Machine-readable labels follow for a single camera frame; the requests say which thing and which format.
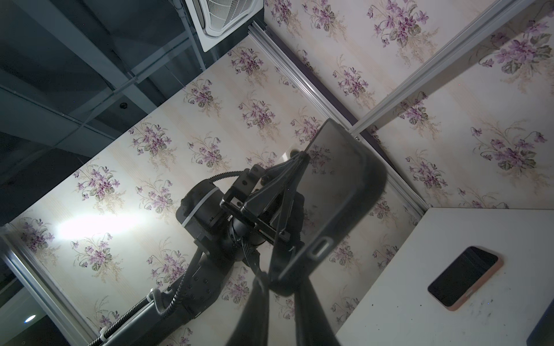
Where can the aluminium frame top bar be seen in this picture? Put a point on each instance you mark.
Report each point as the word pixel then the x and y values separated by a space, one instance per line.
pixel 328 105

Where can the white ceiling air conditioner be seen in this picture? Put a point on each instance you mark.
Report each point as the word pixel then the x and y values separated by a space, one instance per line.
pixel 214 20

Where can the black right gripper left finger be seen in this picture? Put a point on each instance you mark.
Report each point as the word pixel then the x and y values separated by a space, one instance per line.
pixel 252 327

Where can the black phone pink edge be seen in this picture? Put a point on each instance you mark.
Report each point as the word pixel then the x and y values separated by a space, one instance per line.
pixel 464 276

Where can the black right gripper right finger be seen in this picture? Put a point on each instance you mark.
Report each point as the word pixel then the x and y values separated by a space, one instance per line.
pixel 312 326

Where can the black pad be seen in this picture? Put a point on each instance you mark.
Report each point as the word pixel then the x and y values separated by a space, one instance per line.
pixel 338 182

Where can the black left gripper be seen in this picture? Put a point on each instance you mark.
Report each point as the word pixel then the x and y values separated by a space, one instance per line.
pixel 265 205

